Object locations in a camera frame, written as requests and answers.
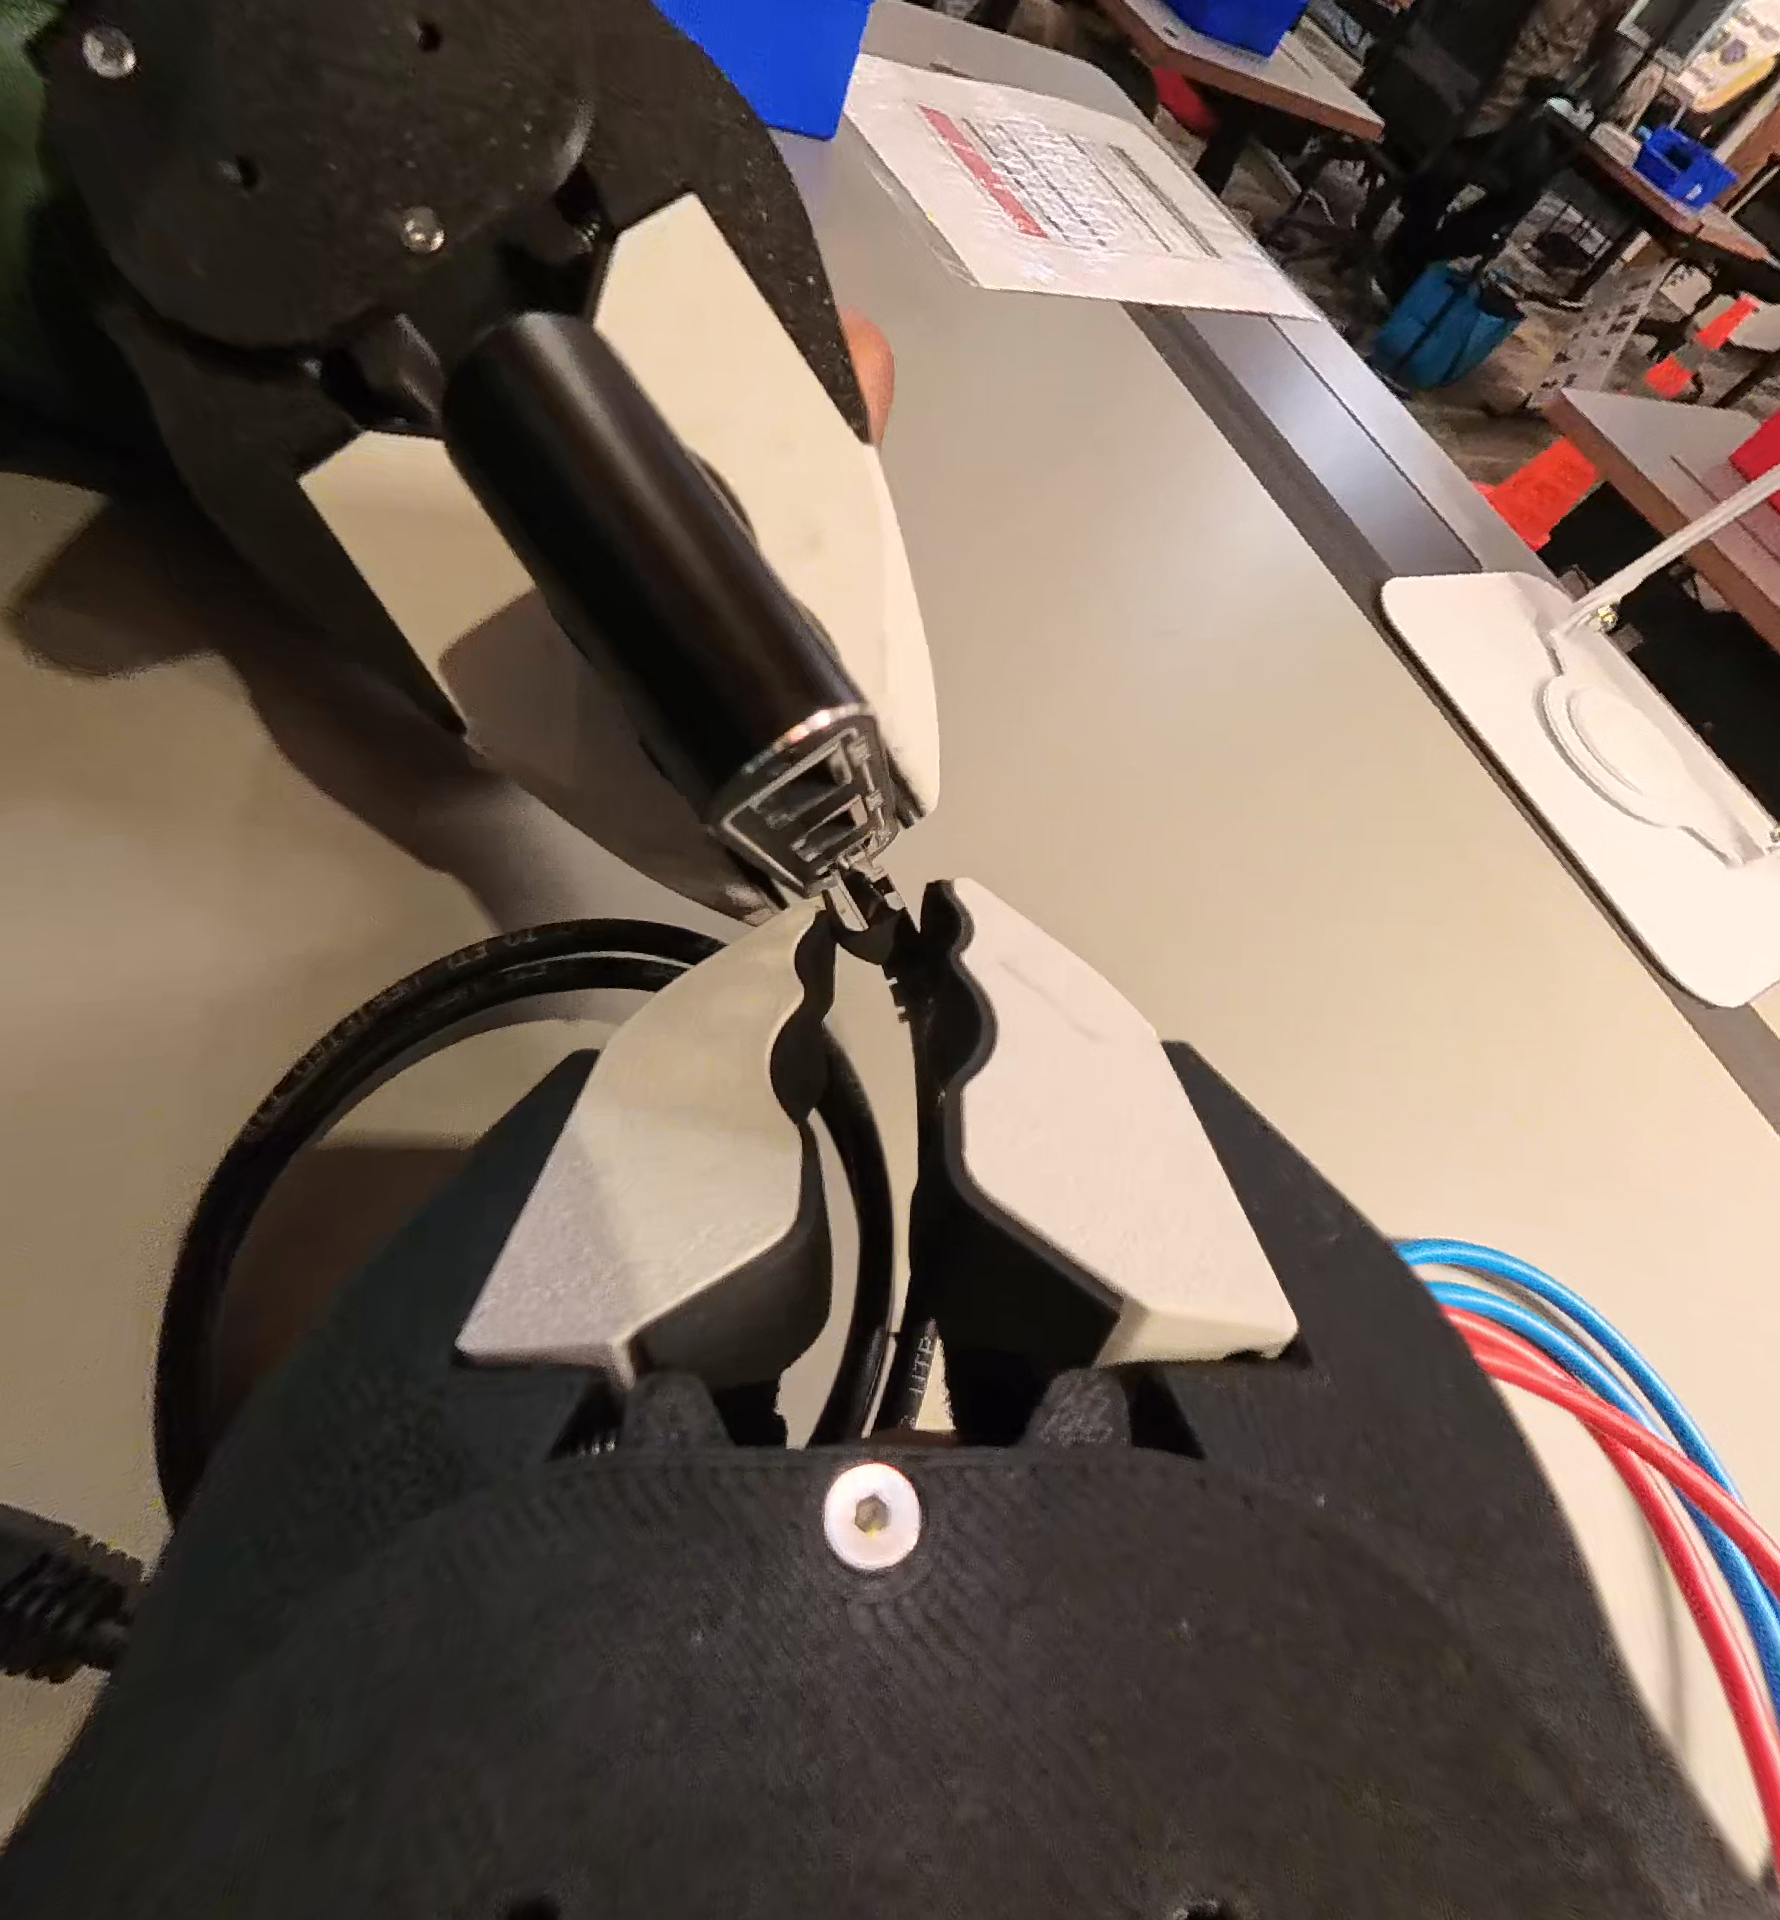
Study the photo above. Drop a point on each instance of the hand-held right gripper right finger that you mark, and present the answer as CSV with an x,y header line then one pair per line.
x,y
1115,1169

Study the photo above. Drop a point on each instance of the black ethernet port adapter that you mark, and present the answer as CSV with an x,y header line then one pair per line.
x,y
634,570

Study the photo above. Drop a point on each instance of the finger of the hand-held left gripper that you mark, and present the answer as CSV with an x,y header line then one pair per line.
x,y
769,359
394,525

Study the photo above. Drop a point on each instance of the white lamp base plate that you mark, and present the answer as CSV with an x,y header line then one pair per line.
x,y
1505,675

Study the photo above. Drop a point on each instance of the blue storage bin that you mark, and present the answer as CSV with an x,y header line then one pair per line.
x,y
1234,19
769,60
1693,164

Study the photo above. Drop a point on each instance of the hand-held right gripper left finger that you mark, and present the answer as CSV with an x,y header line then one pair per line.
x,y
651,1187

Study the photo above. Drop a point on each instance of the blue bag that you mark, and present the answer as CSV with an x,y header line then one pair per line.
x,y
1444,330

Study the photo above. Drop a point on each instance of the laminated instruction sheet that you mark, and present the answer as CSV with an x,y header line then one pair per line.
x,y
1070,196

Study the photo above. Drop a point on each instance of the person's left hand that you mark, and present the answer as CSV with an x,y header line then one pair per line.
x,y
869,376

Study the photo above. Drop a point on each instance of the wooden work table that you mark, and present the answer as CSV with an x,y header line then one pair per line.
x,y
1281,90

